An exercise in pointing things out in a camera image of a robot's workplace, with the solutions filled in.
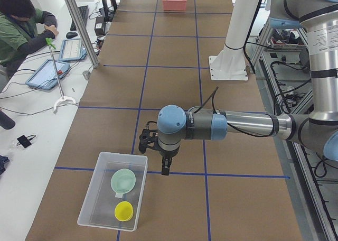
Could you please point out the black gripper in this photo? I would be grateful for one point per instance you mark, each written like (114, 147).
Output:
(168, 154)

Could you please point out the green ceramic bowl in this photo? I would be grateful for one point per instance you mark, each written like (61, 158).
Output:
(123, 181)

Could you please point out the yellow plastic cup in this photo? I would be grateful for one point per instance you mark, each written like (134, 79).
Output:
(124, 211)

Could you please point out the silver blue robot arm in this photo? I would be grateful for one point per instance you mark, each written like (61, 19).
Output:
(316, 131)

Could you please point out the clear plastic storage box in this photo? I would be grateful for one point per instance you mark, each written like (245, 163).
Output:
(114, 196)

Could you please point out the black power adapter box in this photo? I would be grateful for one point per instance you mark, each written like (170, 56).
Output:
(100, 26)

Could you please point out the small metal cylinder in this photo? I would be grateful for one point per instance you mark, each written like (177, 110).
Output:
(86, 74)

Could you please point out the far teach pendant tablet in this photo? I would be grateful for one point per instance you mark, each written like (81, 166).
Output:
(72, 50)

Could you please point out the teach pendant tablet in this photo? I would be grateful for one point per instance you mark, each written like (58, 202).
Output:
(72, 50)
(44, 77)

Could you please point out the near teach pendant tablet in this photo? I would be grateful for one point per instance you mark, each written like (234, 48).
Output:
(44, 77)

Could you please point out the pink plastic tray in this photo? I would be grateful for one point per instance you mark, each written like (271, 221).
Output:
(174, 5)

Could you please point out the black computer mouse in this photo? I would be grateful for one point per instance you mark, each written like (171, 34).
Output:
(71, 35)

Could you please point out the reacher grabber stick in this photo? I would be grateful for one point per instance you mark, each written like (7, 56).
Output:
(63, 98)

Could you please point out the person in green vest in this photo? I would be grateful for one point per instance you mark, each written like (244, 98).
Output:
(24, 30)

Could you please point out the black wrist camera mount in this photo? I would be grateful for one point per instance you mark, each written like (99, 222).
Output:
(148, 139)

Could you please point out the small black device with cable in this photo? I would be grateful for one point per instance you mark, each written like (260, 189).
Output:
(25, 141)

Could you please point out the aluminium frame post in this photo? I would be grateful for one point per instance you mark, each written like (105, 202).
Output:
(75, 15)

